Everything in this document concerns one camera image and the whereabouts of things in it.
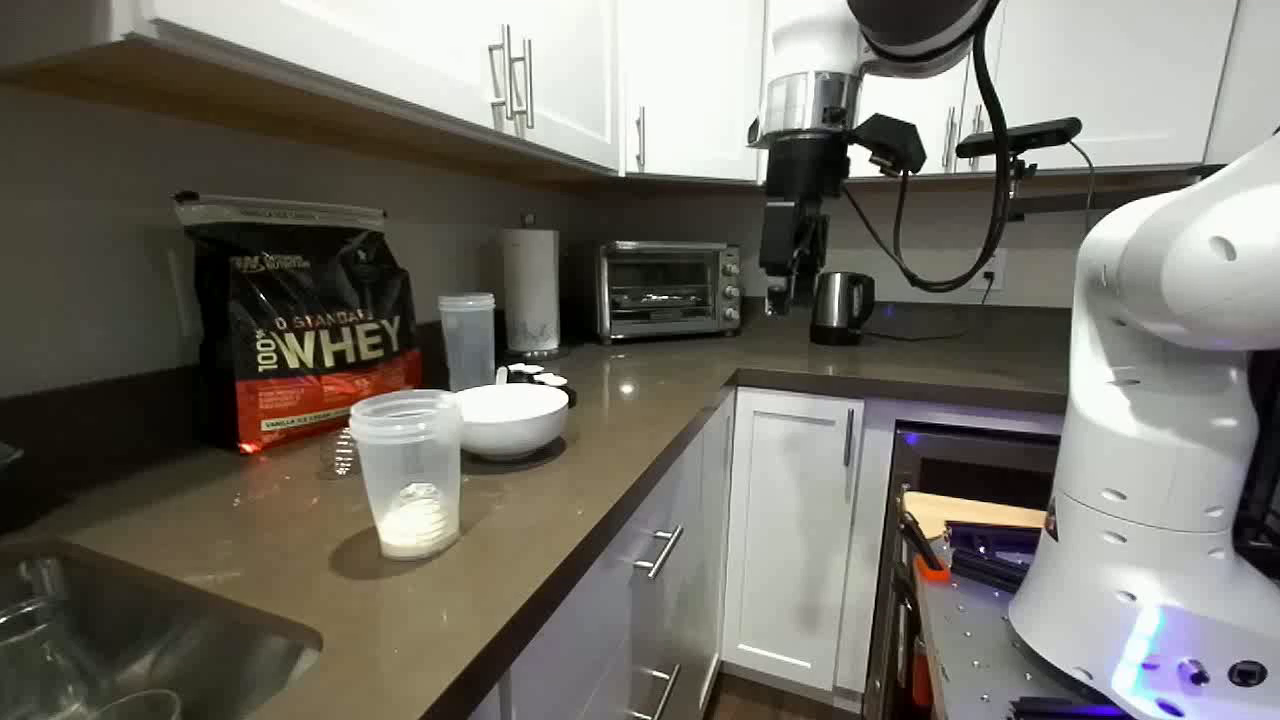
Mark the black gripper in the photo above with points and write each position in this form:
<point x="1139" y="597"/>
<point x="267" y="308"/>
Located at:
<point x="803" y="175"/>

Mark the clear bottle with white powder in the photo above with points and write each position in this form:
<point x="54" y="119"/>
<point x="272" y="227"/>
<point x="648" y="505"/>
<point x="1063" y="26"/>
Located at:
<point x="408" y="466"/>

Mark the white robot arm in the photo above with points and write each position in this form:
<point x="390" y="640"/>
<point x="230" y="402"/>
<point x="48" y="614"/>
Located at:
<point x="1153" y="572"/>

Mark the steel electric kettle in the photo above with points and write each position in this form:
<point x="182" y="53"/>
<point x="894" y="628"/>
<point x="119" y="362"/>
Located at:
<point x="843" y="305"/>

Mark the silver toaster oven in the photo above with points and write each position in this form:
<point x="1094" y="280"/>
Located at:
<point x="666" y="290"/>

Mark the black lid with white top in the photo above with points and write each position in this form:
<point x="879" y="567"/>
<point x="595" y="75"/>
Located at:
<point x="535" y="372"/>

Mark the tall clear plastic container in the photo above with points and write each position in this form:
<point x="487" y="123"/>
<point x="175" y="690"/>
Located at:
<point x="469" y="336"/>

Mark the white ceramic bowl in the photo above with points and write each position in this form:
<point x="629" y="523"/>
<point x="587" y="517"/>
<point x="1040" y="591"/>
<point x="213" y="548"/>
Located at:
<point x="506" y="422"/>

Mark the black whey protein bag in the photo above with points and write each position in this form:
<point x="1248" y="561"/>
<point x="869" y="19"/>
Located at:
<point x="302" y="313"/>

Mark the stainless steel sink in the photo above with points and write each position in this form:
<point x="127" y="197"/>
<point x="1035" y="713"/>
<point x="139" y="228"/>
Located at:
<point x="83" y="635"/>

